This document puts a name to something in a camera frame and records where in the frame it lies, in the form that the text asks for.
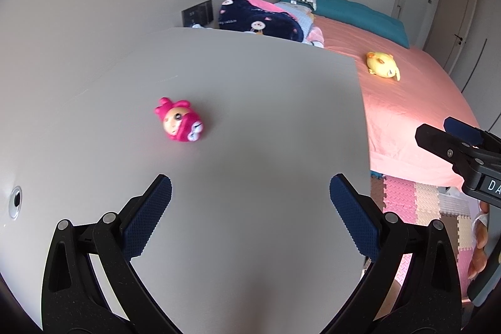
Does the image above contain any navy printed blanket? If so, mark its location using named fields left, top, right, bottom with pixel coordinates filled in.
left=218, top=0, right=305, bottom=44

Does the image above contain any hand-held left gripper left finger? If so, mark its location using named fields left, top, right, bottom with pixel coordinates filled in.
left=41, top=173, right=184, bottom=334

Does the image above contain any light blue striped blanket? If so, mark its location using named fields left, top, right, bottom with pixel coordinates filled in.
left=274, top=1, right=325, bottom=48

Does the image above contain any round desk cable grommet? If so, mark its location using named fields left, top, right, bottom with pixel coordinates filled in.
left=8, top=185, right=23, bottom=220

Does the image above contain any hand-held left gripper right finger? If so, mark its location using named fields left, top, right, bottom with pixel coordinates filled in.
left=321, top=173, right=462, bottom=334

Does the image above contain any teal pillow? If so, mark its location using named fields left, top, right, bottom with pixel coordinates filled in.
left=313, top=0, right=410, bottom=48

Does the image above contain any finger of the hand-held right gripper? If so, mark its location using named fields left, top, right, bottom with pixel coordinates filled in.
left=444, top=117, right=501, bottom=155
left=415, top=124, right=476, bottom=176

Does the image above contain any black wall panel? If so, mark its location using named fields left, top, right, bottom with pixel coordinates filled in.
left=181, top=0, right=214, bottom=27

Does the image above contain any yellow plush toy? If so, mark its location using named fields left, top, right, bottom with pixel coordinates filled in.
left=366, top=51, right=401, bottom=82

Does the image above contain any person's right hand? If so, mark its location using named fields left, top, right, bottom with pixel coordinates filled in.
left=467, top=201, right=490, bottom=280

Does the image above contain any bed with pink sheet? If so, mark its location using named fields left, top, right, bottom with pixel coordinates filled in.
left=313, top=15, right=484, bottom=188

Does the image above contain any pink doll toy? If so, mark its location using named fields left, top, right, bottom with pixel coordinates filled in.
left=154, top=96, right=205, bottom=143

